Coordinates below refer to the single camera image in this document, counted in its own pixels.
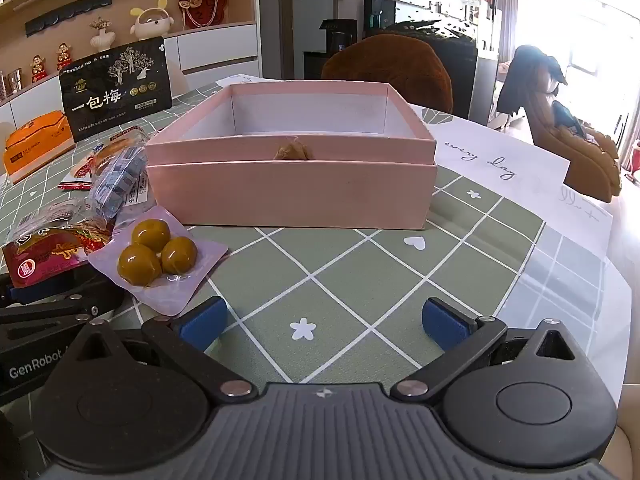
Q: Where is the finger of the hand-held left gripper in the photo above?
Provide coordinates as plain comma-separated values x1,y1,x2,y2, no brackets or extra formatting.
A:
0,304,108,335
0,269,126,311

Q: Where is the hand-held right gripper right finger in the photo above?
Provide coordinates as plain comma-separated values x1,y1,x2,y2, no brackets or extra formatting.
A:
390,297,576,401

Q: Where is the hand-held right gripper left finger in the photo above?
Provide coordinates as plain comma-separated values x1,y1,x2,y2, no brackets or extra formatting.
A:
70,296,253,401

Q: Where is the vacuum packet of three eggs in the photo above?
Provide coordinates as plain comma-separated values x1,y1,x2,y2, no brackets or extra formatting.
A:
87,205,230,317

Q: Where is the clear bag of blue candies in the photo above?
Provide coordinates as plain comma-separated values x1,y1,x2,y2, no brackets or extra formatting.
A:
85,142,153,221

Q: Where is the small red snack packet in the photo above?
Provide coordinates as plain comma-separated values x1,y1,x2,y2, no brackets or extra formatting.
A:
56,152,98,192

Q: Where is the orange packet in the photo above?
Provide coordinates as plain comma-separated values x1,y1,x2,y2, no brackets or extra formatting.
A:
2,114,76,183

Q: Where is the white paper table mat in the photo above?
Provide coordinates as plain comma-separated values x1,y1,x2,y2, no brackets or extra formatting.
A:
215,72,613,261

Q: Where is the black snack bag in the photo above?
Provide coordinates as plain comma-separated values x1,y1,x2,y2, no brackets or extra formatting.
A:
58,36,173,142

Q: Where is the brown massage chair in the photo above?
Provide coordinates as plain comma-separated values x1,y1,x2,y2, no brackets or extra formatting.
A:
500,45,623,204

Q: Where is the dark blue garment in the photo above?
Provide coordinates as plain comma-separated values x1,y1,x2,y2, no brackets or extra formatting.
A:
552,100,588,138

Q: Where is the white vase with flowers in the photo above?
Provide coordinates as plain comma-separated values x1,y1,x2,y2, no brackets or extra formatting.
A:
90,16,117,53

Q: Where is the dark jacket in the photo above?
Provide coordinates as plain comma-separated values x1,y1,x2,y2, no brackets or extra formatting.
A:
495,45,568,116

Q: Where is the white sideboard cabinet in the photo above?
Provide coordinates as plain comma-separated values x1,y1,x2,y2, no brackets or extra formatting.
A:
0,22,261,136

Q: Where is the white rabbit figurine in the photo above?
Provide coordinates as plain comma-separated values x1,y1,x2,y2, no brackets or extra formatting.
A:
129,0,175,41

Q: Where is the dark leaf-patterned cover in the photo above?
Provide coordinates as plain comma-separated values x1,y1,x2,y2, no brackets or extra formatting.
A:
395,17,478,121

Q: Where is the red ornament with pearls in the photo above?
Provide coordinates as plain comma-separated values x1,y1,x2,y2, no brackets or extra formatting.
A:
172,0,228,30

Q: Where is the black countertop appliance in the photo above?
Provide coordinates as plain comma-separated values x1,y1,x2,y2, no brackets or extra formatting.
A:
320,19,358,56

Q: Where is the black water dispenser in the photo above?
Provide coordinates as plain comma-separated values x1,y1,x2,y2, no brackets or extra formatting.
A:
364,0,401,36

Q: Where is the black wall hook rail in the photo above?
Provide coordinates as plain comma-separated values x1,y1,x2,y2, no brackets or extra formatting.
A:
25,0,113,37

